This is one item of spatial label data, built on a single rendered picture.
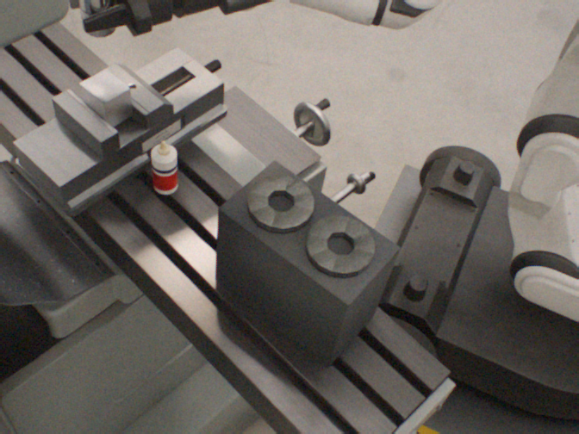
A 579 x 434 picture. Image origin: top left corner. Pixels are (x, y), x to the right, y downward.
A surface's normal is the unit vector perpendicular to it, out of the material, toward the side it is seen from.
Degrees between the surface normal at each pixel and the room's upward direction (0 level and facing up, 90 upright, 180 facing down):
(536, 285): 90
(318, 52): 0
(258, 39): 0
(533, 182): 90
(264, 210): 0
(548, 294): 90
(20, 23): 90
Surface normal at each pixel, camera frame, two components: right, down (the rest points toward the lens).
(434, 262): 0.10, -0.59
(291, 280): -0.63, 0.59
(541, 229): -0.42, 0.71
